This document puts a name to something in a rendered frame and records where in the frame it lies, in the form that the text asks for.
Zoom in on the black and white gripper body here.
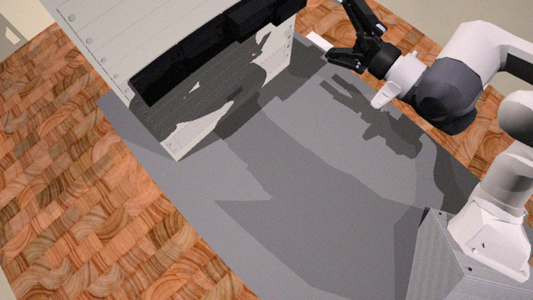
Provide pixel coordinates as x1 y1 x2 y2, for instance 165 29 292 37
353 33 402 80

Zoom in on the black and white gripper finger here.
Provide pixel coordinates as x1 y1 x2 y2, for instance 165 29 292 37
332 0 388 53
305 31 368 75

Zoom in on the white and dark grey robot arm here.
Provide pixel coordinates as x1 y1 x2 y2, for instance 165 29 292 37
371 20 533 283

